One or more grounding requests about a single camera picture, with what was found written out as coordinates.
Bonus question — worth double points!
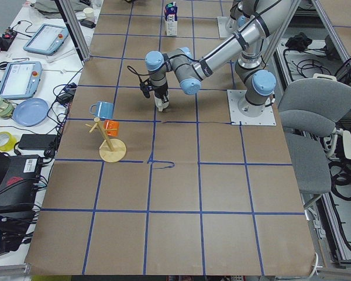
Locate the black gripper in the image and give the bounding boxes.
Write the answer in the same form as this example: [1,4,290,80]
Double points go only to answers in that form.
[150,77,168,101]

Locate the white plastic cup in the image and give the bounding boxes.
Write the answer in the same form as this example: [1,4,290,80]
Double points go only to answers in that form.
[154,92,169,112]

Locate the whole milk carton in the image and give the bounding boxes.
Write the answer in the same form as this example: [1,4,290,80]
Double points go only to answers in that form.
[164,1,178,37]

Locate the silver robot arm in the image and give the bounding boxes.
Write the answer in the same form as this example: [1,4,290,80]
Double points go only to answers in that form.
[140,1,292,111]

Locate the paper cup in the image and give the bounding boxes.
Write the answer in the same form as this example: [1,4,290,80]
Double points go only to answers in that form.
[83,7,95,22]

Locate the blue mug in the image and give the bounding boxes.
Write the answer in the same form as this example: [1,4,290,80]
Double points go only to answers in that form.
[90,101,113,119]

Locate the orange mug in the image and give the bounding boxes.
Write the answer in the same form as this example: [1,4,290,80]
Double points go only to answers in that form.
[104,119,119,137]

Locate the upper teach pendant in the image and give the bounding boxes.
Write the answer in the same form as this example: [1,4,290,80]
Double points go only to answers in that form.
[23,23,69,56]

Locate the teach pendant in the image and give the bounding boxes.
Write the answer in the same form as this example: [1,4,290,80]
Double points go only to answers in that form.
[0,61,42,100]
[23,23,69,56]

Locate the blue plate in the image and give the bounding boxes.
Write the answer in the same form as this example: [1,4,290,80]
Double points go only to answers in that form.
[12,98,49,126]

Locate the lower teach pendant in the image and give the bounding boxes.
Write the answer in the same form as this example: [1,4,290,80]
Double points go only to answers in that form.
[0,61,42,100]

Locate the black power adapter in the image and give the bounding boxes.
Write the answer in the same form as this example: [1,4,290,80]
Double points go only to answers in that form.
[18,134,56,150]

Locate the grey office chair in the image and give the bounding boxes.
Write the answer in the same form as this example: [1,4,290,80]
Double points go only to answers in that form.
[278,78,351,208]

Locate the yellow tape roll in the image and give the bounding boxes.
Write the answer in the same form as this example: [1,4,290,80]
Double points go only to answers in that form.
[0,132,17,152]

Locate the black computer box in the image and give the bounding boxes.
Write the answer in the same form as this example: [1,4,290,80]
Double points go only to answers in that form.
[0,153,41,213]

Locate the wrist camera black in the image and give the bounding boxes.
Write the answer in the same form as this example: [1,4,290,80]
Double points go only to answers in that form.
[140,79,152,98]

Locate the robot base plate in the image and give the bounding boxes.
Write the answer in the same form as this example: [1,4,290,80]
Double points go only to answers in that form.
[227,90,276,126]

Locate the aluminium frame post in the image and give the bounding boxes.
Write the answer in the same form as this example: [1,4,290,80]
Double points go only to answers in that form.
[55,0,91,62]

